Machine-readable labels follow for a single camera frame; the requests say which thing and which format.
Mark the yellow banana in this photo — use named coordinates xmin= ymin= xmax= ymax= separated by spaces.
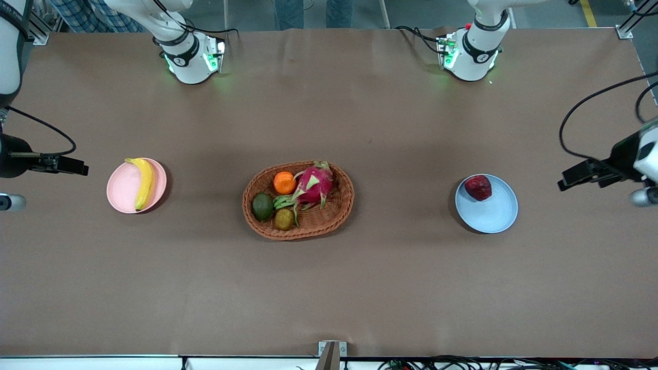
xmin=125 ymin=157 xmax=155 ymax=211

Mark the red apple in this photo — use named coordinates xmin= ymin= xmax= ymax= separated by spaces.
xmin=465 ymin=175 xmax=492 ymax=202

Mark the pink plate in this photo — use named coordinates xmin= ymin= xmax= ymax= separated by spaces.
xmin=106 ymin=158 xmax=168 ymax=214

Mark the blue plate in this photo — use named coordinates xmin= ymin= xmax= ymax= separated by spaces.
xmin=455 ymin=174 xmax=519 ymax=235

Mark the person in plaid shirt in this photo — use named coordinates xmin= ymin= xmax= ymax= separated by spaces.
xmin=49 ymin=0 xmax=145 ymax=33

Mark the green avocado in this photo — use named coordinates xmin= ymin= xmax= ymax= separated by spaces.
xmin=251 ymin=192 xmax=276 ymax=222

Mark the orange mandarin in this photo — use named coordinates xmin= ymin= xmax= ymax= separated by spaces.
xmin=273 ymin=171 xmax=297 ymax=195

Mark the yellow-green pear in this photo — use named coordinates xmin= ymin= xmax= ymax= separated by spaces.
xmin=273 ymin=208 xmax=295 ymax=231

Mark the pink dragon fruit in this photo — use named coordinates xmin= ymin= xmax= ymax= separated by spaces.
xmin=272 ymin=161 xmax=335 ymax=227

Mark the brown wicker basket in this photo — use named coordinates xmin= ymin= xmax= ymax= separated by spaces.
xmin=242 ymin=160 xmax=355 ymax=241

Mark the person in blue jeans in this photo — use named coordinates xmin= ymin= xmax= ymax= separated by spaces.
xmin=272 ymin=0 xmax=355 ymax=30

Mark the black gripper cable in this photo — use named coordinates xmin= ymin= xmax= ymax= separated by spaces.
xmin=4 ymin=105 xmax=77 ymax=156
xmin=558 ymin=72 xmax=658 ymax=161

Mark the thin black cable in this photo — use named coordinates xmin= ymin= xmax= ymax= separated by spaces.
xmin=634 ymin=81 xmax=658 ymax=124

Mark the aluminium frame post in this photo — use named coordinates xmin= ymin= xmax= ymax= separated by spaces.
xmin=23 ymin=10 xmax=50 ymax=46
xmin=616 ymin=0 xmax=658 ymax=40

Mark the black arm base cable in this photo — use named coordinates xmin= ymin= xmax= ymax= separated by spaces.
xmin=152 ymin=0 xmax=240 ymax=34
xmin=393 ymin=25 xmax=449 ymax=56

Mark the bundle of black cables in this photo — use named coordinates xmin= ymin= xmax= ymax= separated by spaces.
xmin=377 ymin=355 xmax=658 ymax=370

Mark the metal table edge bracket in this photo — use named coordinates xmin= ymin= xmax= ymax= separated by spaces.
xmin=317 ymin=341 xmax=348 ymax=370

